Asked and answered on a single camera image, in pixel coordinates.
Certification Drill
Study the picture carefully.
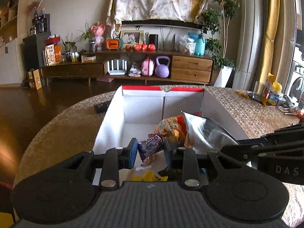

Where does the brown paper bag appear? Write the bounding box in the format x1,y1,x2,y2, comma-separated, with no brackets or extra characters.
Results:
28,69,43,90

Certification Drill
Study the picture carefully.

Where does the pink plush doll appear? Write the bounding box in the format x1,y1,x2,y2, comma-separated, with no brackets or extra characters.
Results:
91,22,106,47

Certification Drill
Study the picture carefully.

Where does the small potted plant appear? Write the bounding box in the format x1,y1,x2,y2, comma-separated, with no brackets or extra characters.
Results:
79,25,98,51

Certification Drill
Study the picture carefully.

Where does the yellow curtain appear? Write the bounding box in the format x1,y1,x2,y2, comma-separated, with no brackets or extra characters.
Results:
259,0,281,91

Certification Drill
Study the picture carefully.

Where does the yellow foil pouch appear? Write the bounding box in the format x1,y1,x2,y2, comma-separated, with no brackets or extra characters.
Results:
261,73,276,107

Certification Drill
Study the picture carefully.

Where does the pink toy case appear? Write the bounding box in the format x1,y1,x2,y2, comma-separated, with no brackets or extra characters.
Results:
142,57,155,76

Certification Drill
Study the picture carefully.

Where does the television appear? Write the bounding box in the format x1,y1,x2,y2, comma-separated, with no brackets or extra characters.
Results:
121,19,202,26

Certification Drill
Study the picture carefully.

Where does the stack of books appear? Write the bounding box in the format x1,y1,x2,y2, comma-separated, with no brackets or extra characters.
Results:
129,63,142,77

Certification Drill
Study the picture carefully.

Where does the red and white cardboard box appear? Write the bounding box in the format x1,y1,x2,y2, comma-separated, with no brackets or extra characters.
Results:
93,85,250,188

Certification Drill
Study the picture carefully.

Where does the purple candy packet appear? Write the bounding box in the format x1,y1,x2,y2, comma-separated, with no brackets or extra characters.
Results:
137,135,167,159

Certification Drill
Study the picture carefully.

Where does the white orange snack box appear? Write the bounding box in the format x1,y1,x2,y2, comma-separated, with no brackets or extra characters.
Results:
45,44,62,66

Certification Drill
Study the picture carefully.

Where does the leafy potted plant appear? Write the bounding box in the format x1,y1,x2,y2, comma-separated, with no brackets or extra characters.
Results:
60,36,76,61

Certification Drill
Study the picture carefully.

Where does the printed blanket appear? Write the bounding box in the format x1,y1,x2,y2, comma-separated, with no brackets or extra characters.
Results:
107,0,211,25

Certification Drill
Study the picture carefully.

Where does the black speaker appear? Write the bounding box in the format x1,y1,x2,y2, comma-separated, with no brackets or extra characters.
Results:
148,34,159,49

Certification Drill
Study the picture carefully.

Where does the orange toy radio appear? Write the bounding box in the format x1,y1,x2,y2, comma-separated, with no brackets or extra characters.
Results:
106,39,124,50

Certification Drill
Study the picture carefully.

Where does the grey box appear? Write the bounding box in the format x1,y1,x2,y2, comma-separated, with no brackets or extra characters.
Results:
281,95,295,106

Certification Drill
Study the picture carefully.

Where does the dark round placemat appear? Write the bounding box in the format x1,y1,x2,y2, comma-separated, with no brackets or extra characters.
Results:
247,93,283,105

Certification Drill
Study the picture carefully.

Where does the flower vase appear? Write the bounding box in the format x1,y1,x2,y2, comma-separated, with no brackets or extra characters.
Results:
27,1,47,18

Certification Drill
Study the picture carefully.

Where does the white standing air conditioner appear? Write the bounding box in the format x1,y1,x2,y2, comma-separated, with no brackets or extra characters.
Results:
234,0,271,91

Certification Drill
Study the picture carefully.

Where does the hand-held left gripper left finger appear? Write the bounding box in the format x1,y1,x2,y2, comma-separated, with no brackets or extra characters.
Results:
64,138,138,190

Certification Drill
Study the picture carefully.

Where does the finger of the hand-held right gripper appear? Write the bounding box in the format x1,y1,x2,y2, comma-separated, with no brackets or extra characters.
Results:
260,123,304,140
221,136,304,162

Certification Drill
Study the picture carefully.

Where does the orange chip bag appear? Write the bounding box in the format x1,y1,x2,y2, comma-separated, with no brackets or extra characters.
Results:
154,115,190,149

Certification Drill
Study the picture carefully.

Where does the white router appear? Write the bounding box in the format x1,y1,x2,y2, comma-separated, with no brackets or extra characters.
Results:
107,60,127,76

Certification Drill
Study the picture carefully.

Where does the photo frame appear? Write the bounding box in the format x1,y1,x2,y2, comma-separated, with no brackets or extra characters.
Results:
120,30,144,47

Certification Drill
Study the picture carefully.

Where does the washing machine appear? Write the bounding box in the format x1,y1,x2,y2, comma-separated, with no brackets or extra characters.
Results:
285,59,304,100

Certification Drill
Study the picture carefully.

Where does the yellow snack packet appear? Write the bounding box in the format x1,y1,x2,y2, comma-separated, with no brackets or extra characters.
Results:
133,170,168,182

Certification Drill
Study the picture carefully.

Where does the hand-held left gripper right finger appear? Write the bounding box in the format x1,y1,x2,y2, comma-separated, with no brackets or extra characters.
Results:
163,140,238,187

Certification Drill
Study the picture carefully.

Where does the yellow vitamin bottle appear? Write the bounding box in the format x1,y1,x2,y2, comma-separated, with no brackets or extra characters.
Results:
268,82,283,106

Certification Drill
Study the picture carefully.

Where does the teal spray bottle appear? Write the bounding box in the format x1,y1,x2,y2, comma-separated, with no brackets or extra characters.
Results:
189,32,206,56

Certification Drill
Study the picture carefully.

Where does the red gift box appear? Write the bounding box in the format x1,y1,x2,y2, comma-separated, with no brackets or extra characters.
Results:
45,36,61,45

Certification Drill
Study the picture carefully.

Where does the coffee machine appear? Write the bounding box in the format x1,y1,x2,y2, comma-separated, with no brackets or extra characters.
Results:
32,14,51,34

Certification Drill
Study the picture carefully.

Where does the black cabinet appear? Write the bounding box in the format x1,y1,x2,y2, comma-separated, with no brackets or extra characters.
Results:
22,32,51,78

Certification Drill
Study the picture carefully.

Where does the wall storage cabinet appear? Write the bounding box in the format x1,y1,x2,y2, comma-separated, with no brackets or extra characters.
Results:
0,0,23,85

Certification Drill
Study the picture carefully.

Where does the purple kettlebell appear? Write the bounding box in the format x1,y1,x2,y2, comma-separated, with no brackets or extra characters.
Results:
155,56,171,78

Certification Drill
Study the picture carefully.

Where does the clear plastic bag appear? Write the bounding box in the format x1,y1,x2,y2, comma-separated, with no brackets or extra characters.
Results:
177,34,196,54

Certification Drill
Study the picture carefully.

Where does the white snack packet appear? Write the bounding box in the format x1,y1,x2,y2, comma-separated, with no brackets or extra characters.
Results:
182,112,240,157

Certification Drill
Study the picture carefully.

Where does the tall potted plant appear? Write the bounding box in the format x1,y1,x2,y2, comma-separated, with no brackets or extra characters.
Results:
202,0,240,87

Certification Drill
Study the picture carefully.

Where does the clear glass cup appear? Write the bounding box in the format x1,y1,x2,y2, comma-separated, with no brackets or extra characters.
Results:
253,81,268,101

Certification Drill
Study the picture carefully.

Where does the wooden TV cabinet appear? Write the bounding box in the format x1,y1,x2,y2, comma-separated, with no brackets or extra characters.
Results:
40,50,215,86

